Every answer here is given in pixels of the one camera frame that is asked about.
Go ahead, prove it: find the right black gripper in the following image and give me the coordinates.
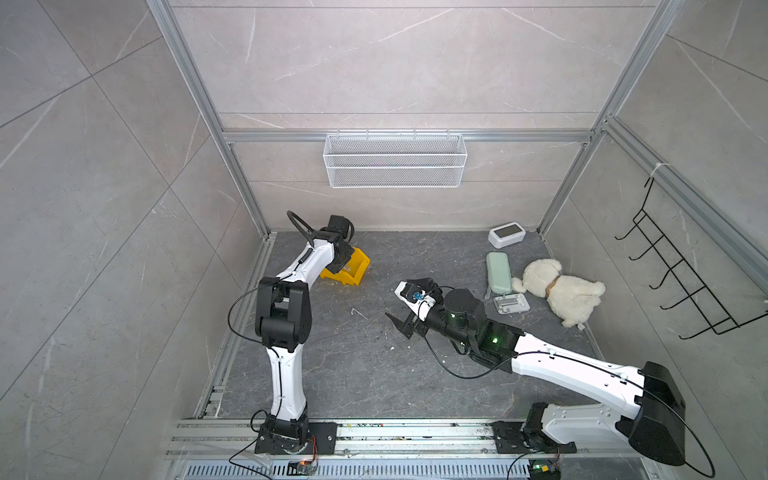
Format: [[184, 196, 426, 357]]
[[386, 278, 475, 351]]

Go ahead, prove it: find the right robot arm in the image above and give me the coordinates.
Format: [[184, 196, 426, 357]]
[[391, 278, 686, 466]]

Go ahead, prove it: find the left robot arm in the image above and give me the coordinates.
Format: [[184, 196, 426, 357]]
[[255, 211, 355, 445]]

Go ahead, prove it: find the yellow plastic bin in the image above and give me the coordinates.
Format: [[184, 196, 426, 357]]
[[320, 248, 371, 286]]

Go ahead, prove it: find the mint green case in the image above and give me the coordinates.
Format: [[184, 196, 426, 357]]
[[486, 252, 513, 298]]

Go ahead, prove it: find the white box with grey screen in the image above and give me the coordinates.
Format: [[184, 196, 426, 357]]
[[488, 222, 526, 249]]

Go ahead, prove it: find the white plush toy dog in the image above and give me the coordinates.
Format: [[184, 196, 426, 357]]
[[511, 258, 606, 329]]

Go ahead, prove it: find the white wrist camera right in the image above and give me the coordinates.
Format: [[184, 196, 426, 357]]
[[395, 281, 437, 321]]

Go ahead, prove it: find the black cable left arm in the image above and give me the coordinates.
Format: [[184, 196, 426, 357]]
[[226, 209, 328, 346]]

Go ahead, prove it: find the white wire mesh basket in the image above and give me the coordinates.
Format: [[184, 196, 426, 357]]
[[323, 133, 468, 189]]

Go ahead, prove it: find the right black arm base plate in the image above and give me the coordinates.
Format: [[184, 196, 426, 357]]
[[490, 421, 577, 454]]

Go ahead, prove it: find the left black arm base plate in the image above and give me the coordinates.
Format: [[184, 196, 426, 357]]
[[254, 422, 339, 455]]

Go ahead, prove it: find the aluminium mounting rail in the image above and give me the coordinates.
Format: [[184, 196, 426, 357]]
[[165, 419, 640, 459]]

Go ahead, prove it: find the black wire hook rack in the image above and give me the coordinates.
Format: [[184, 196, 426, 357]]
[[614, 178, 767, 341]]

